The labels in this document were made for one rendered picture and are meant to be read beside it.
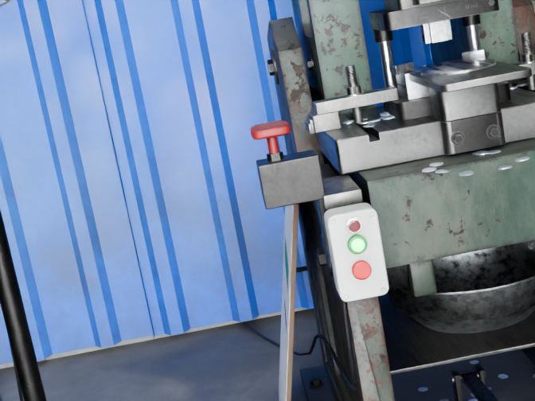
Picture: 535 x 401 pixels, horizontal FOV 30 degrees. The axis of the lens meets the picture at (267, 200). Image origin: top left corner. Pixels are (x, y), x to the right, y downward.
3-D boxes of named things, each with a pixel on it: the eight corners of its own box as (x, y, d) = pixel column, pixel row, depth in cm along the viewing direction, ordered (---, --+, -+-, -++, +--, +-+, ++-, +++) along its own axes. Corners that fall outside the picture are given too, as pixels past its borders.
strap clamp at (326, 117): (403, 116, 176) (394, 58, 174) (310, 134, 176) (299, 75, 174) (396, 112, 182) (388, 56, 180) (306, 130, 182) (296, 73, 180)
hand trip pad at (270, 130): (298, 172, 153) (290, 123, 152) (260, 179, 153) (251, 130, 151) (294, 165, 160) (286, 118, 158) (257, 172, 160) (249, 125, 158)
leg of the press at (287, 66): (428, 577, 162) (338, 22, 144) (359, 591, 162) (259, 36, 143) (346, 371, 252) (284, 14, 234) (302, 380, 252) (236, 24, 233)
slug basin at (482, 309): (599, 323, 171) (592, 268, 169) (405, 361, 170) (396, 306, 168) (534, 271, 205) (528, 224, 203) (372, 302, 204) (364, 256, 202)
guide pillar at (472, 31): (486, 77, 184) (476, 1, 181) (474, 79, 184) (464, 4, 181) (482, 76, 186) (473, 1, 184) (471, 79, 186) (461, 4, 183)
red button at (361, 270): (372, 278, 147) (369, 259, 146) (354, 282, 147) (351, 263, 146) (371, 275, 148) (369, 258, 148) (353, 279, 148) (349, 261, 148)
